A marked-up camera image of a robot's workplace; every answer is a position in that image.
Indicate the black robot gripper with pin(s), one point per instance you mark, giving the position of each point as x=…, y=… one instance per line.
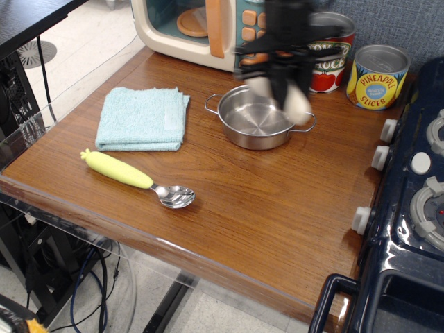
x=289, y=32

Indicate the brown white plush mushroom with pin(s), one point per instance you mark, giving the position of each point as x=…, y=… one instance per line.
x=296, y=105

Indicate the stainless steel pot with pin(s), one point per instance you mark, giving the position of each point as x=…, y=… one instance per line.
x=253, y=122

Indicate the light blue folded towel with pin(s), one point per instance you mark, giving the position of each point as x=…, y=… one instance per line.
x=142, y=120

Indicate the tomato sauce can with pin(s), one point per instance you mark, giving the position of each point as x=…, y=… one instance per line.
x=328, y=74

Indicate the pineapple slices can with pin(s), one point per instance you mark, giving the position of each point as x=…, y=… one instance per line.
x=377, y=76

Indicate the toy microwave oven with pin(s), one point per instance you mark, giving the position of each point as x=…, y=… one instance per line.
x=202, y=32

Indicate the dark blue toy stove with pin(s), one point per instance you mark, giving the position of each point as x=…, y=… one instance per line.
x=400, y=283

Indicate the black computer tower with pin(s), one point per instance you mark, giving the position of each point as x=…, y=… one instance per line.
x=18, y=103

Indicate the black table leg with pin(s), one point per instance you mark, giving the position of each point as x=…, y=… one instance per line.
x=162, y=316

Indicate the green handled metal spoon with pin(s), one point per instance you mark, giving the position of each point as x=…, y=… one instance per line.
x=174, y=197

